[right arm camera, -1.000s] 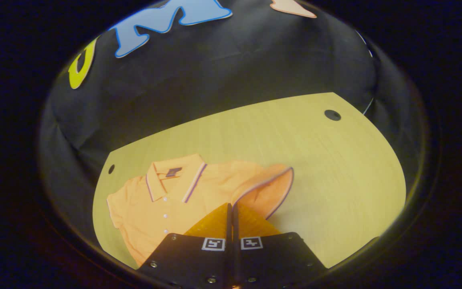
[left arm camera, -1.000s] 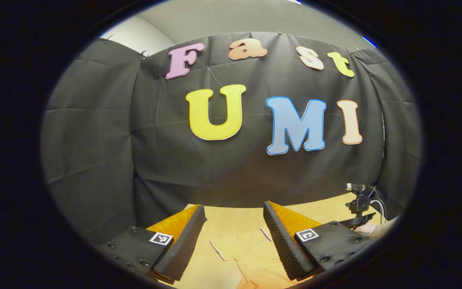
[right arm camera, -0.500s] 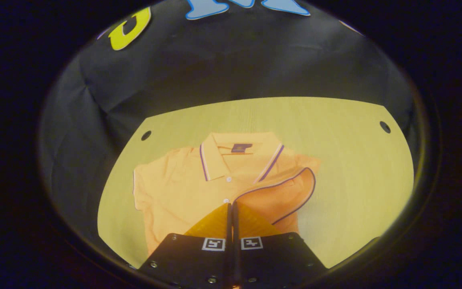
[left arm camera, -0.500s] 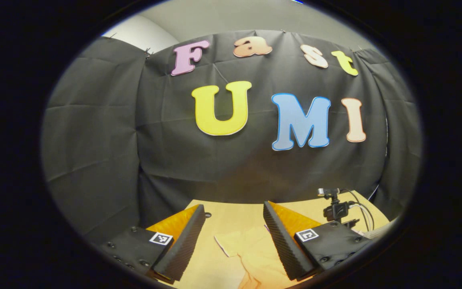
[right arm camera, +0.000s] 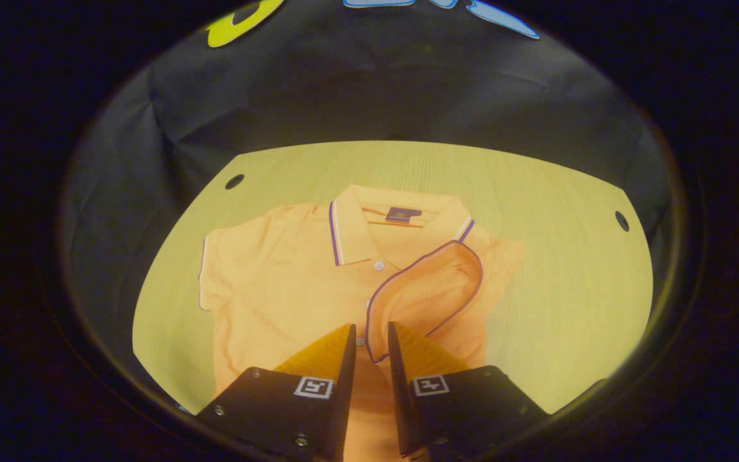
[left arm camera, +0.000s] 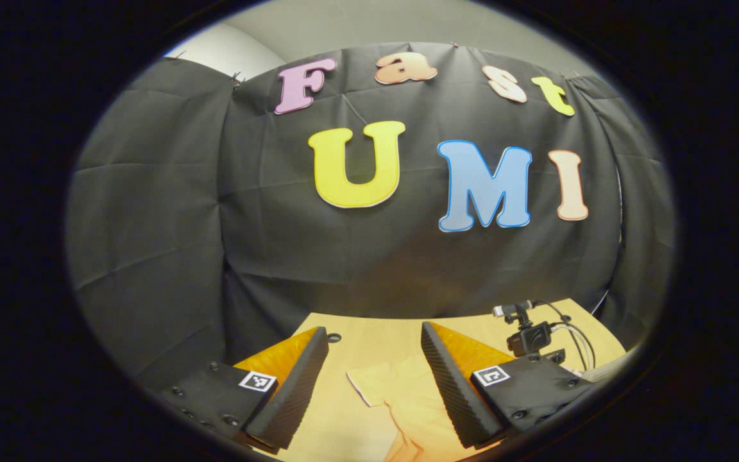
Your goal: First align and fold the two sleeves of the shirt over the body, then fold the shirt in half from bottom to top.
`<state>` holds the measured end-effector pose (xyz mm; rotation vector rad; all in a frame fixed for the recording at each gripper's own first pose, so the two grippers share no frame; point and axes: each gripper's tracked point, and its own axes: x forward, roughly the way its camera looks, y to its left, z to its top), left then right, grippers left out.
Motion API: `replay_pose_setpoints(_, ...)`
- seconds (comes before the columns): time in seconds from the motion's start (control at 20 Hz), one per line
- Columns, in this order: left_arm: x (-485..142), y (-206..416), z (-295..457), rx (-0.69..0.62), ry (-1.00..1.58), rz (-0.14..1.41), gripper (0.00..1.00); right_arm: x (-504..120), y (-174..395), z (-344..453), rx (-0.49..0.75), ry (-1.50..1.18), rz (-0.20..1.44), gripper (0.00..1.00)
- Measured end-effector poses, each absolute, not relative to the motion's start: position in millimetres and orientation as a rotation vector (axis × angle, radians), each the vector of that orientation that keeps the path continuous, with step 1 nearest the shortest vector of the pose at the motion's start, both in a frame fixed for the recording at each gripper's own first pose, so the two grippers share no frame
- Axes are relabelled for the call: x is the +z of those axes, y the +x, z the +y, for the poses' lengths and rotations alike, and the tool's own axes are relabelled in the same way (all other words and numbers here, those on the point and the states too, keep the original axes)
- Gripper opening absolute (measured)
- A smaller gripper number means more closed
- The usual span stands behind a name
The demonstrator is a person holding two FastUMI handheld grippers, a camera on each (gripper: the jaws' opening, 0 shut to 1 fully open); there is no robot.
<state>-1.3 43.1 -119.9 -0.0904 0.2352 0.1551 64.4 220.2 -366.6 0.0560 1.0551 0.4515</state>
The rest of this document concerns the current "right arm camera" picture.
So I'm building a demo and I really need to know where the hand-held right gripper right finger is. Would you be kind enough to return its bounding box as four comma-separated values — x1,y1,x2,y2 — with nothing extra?
387,321,551,459

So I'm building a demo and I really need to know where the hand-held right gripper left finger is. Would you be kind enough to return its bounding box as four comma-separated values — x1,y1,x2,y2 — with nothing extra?
195,323,359,461

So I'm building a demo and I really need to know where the orange polo T-shirt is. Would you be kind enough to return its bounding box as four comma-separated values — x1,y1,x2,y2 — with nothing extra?
198,184,527,462

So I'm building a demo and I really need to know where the black backdrop cloth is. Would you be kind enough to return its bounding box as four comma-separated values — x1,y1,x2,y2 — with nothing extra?
62,0,684,411

